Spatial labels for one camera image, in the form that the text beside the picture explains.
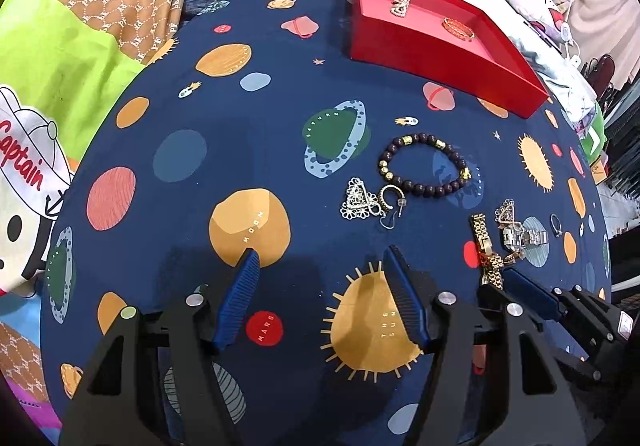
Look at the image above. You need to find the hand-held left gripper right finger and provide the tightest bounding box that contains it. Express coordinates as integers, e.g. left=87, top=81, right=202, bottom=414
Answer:
left=382, top=246, right=587, bottom=446

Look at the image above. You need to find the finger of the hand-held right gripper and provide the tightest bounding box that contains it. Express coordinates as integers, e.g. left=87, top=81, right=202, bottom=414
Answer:
left=477, top=282, right=508, bottom=311
left=504, top=267, right=563, bottom=324

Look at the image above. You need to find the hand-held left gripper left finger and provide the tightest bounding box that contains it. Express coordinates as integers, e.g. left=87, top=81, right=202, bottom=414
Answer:
left=59, top=248, right=261, bottom=446

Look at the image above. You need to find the silver wristwatch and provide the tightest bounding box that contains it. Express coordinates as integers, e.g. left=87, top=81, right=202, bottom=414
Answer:
left=500, top=218, right=549, bottom=251

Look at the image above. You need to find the gold wristwatch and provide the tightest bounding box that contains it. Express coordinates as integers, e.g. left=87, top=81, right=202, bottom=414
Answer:
left=470, top=213, right=506, bottom=289

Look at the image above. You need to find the small silver filigree pendant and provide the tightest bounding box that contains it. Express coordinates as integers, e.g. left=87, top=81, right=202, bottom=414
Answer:
left=494, top=200, right=518, bottom=229

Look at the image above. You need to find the hoop earring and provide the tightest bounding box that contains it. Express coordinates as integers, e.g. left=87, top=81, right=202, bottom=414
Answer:
left=377, top=185, right=408, bottom=230

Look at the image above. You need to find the silver filigree pendant chain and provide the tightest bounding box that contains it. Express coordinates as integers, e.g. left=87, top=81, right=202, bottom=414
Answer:
left=341, top=177, right=383, bottom=221

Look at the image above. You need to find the dark bead bracelet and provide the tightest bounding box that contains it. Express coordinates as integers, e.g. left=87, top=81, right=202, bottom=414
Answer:
left=377, top=133, right=472, bottom=199

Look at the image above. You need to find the red jewelry box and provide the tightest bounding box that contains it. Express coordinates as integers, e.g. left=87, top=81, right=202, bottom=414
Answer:
left=348, top=0, right=549, bottom=119

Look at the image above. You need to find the navy planet print blanket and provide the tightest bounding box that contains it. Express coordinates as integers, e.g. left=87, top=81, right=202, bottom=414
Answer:
left=42, top=0, right=613, bottom=446

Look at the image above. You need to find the green packet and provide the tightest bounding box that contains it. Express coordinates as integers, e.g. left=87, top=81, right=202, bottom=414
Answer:
left=575, top=100, right=608, bottom=161

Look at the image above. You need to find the gold bangle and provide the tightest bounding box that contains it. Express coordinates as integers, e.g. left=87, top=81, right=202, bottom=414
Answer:
left=442, top=17, right=475, bottom=41

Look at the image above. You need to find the colourful cartoon print blanket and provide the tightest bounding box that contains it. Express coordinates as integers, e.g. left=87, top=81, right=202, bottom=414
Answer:
left=0, top=0, right=221, bottom=427

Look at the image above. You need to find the white cable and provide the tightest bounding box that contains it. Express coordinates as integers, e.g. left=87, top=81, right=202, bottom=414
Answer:
left=560, top=0, right=586, bottom=64

